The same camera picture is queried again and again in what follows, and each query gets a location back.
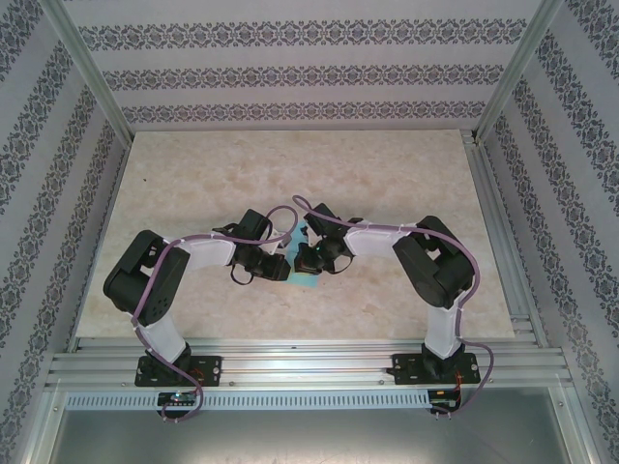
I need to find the light blue cloth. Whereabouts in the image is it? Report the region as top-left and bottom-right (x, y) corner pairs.
(284, 221), (320, 290)

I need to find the grey metal sheet panel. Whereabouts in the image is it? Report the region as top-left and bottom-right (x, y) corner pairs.
(45, 408), (589, 464)

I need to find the small circuit board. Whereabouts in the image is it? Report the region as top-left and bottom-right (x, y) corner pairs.
(429, 390), (463, 407)
(158, 391), (197, 406)

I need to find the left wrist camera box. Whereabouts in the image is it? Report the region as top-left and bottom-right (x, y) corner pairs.
(267, 227), (292, 256)

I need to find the aluminium mounting rail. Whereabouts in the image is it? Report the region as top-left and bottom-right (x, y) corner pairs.
(45, 337), (575, 388)

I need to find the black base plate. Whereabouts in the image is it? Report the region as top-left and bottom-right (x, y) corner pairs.
(391, 352), (483, 386)
(133, 355), (224, 388)

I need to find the aluminium side rail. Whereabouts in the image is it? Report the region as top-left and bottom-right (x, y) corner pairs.
(461, 129), (550, 349)
(67, 137), (133, 350)

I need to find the slotted grey cable duct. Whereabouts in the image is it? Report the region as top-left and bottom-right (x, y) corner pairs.
(65, 390), (431, 411)

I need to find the purple cable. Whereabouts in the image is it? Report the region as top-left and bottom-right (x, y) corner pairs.
(131, 205), (300, 425)
(292, 194), (495, 421)

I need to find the aluminium frame post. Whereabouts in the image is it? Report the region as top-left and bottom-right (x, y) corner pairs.
(41, 0), (135, 142)
(475, 0), (566, 142)

